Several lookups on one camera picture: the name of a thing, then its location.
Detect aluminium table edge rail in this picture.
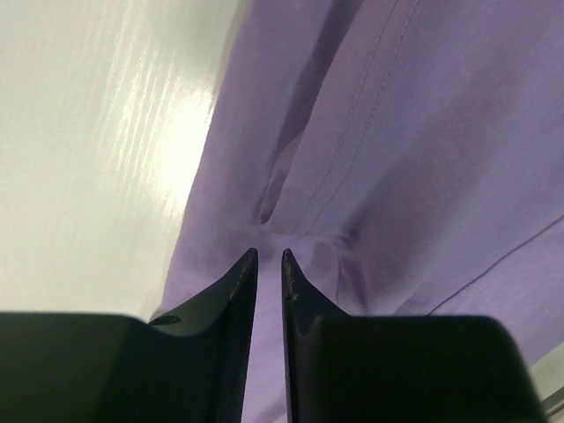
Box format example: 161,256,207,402
542,387,564,419

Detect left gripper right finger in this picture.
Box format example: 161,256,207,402
281,250,546,422

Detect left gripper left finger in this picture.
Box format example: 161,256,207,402
1,249,258,422

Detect lavender t shirt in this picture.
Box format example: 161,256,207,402
162,1,563,422

